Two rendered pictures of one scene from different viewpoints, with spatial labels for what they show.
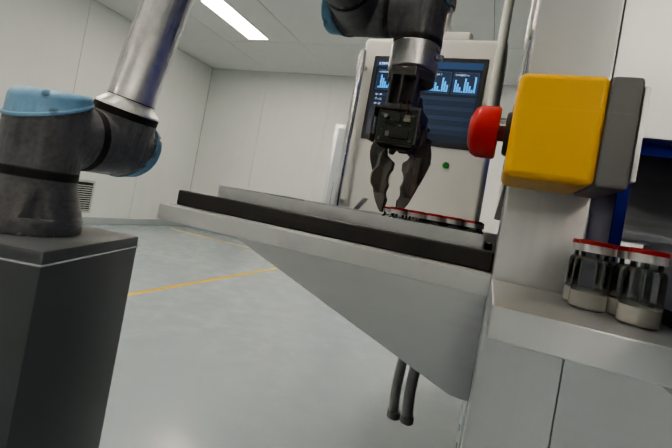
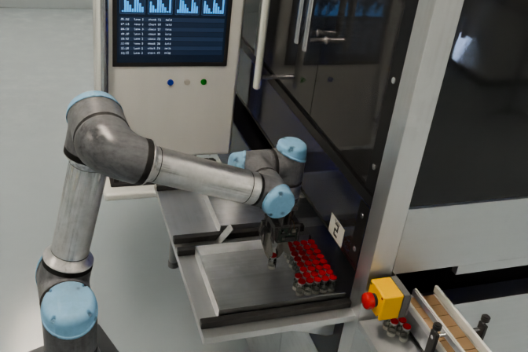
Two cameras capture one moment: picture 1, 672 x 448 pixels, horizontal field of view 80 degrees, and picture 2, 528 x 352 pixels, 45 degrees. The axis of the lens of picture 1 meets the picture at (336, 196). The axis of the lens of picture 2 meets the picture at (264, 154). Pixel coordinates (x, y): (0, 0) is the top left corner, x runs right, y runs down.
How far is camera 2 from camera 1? 144 cm
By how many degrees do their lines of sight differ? 50
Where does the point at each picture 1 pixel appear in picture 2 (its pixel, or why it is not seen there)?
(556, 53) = (380, 255)
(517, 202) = not seen: hidden behind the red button
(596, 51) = (392, 253)
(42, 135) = (93, 334)
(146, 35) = (91, 216)
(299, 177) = not seen: outside the picture
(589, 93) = (399, 300)
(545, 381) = not seen: hidden behind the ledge
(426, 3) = (298, 170)
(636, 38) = (402, 247)
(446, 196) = (207, 107)
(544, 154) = (388, 314)
